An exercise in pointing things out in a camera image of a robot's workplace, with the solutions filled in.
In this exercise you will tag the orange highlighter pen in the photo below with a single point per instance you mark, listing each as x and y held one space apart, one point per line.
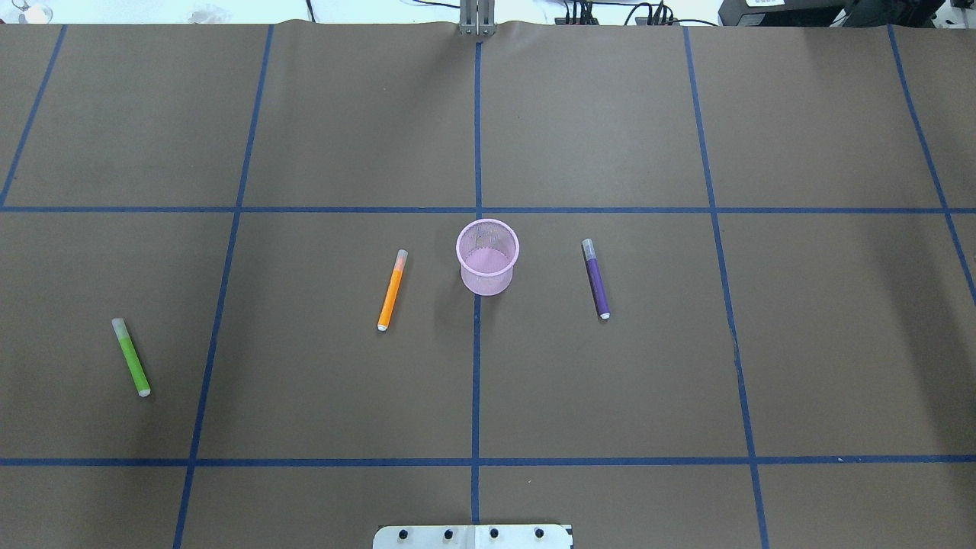
393 289

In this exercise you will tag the purple highlighter pen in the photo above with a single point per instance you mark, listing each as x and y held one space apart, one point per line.
595 279

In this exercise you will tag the green highlighter pen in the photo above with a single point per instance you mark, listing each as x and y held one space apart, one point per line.
131 357

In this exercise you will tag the aluminium frame post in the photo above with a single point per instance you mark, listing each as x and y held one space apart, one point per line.
477 18

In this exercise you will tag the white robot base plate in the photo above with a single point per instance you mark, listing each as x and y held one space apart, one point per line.
474 536

